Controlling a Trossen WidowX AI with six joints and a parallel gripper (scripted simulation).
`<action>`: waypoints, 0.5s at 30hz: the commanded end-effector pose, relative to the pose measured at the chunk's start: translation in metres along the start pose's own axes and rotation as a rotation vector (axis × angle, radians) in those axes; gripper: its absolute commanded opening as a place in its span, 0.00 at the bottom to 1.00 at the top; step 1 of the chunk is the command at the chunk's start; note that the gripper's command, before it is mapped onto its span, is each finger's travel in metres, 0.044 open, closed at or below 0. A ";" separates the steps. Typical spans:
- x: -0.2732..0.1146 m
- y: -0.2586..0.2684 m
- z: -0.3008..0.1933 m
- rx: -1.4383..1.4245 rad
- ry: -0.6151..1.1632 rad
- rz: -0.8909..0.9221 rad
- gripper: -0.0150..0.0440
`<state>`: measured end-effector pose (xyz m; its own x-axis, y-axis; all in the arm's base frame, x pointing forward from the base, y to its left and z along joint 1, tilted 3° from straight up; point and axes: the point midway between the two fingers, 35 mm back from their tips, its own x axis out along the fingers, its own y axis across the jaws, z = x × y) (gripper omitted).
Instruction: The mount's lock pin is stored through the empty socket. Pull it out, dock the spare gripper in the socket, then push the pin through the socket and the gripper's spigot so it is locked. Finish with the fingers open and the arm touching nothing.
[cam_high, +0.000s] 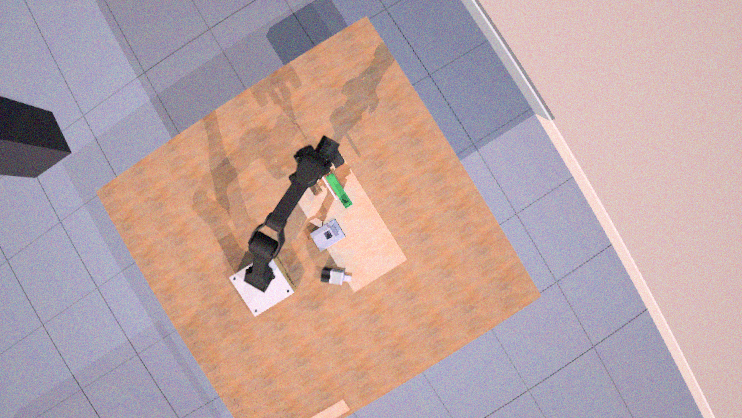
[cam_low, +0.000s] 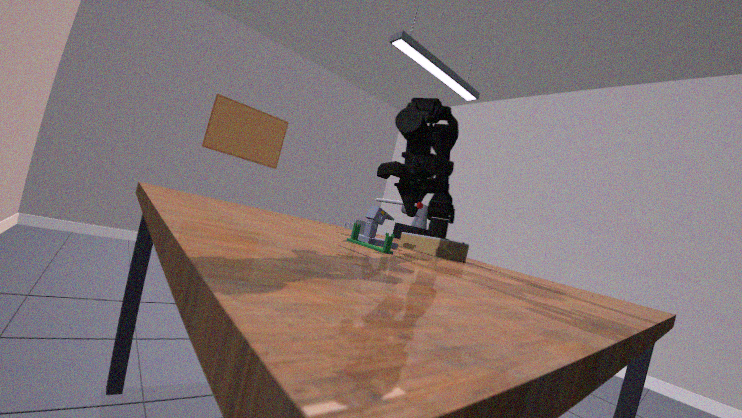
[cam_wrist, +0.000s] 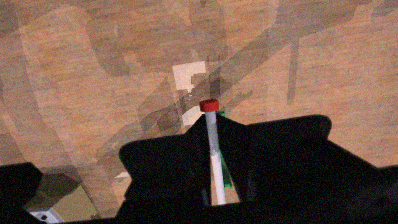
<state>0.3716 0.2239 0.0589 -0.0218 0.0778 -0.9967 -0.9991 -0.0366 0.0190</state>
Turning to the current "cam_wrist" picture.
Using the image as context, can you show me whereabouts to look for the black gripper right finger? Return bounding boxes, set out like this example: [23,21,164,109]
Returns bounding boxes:
[216,113,332,202]

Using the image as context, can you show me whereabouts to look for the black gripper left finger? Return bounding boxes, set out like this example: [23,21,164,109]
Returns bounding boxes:
[119,114,212,207]

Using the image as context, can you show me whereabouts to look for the grey pin with red head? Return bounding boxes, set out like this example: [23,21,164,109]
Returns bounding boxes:
[199,99,226,205]

